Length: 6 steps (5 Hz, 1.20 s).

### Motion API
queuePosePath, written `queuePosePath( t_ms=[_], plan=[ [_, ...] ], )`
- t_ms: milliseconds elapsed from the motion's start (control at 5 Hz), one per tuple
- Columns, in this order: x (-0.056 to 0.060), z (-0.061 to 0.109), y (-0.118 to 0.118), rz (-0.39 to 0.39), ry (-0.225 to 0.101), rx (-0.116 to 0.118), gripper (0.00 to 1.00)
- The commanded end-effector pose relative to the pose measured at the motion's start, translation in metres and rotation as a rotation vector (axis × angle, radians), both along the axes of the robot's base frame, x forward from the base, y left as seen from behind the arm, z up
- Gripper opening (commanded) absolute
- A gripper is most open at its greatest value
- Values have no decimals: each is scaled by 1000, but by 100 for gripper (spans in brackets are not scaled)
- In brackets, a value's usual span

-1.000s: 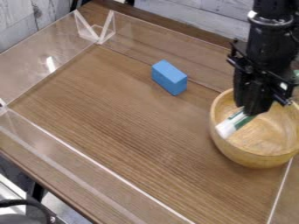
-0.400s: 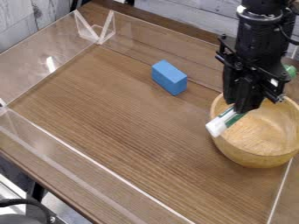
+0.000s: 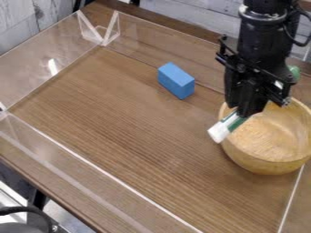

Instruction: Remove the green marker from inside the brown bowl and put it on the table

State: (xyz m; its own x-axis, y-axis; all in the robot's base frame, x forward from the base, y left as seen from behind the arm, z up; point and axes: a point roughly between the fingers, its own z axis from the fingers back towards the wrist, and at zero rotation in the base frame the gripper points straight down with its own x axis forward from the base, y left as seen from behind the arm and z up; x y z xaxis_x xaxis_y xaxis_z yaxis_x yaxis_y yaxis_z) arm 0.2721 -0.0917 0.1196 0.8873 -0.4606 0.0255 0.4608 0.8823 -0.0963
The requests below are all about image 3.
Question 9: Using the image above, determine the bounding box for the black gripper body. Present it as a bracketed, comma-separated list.
[214, 35, 298, 107]

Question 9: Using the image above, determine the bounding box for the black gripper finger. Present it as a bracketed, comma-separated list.
[236, 80, 267, 118]
[224, 67, 246, 108]

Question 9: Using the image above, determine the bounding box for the green and white marker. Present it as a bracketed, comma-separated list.
[208, 66, 300, 143]

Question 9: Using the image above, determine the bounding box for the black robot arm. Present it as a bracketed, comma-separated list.
[216, 0, 311, 118]

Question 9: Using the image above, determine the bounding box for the brown wooden bowl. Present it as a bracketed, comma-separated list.
[222, 98, 311, 175]

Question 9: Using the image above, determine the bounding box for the blue rectangular block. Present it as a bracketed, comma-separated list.
[158, 62, 196, 99]

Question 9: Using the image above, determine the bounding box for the black metal base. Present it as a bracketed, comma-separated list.
[0, 218, 72, 233]

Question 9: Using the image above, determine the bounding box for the clear acrylic tray wall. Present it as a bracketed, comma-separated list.
[0, 5, 311, 233]

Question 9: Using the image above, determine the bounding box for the black cable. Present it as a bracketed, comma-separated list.
[0, 206, 56, 233]

